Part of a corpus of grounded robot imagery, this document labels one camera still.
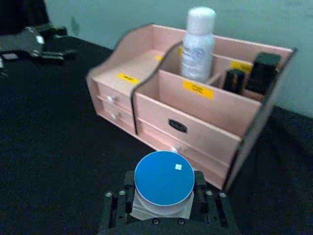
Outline small pink drawer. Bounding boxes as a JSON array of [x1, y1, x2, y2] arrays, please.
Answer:
[[96, 95, 135, 131], [92, 78, 134, 111]]

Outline short black tube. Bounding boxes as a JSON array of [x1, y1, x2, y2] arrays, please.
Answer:
[[223, 69, 246, 95]]

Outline tall black rectangular case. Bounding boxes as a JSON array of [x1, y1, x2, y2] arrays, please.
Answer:
[[245, 52, 282, 95]]

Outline black table cloth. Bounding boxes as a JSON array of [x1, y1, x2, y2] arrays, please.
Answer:
[[0, 34, 313, 235]]

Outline pink wooden desk organizer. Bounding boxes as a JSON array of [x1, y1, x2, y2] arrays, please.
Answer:
[[86, 23, 299, 192]]

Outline white jar with blue lid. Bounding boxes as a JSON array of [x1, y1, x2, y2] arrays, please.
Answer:
[[130, 150, 196, 220]]

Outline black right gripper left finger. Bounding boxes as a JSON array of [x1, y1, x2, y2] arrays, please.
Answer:
[[101, 170, 136, 229]]

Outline wide pink drawer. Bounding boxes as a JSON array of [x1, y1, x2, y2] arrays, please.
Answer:
[[136, 118, 231, 189]]

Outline white plastic bottle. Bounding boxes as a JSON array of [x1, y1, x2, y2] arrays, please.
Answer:
[[180, 6, 217, 84]]

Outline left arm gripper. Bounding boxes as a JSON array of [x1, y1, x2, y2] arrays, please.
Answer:
[[0, 23, 77, 61]]

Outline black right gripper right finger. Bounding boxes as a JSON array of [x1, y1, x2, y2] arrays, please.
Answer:
[[192, 170, 233, 228]]

